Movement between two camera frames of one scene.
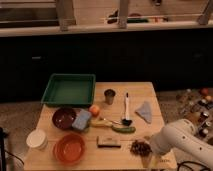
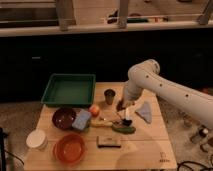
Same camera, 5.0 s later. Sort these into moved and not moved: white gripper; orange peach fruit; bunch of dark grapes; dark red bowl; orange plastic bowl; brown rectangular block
Moved: bunch of dark grapes; white gripper
Not moved: dark red bowl; brown rectangular block; orange peach fruit; orange plastic bowl
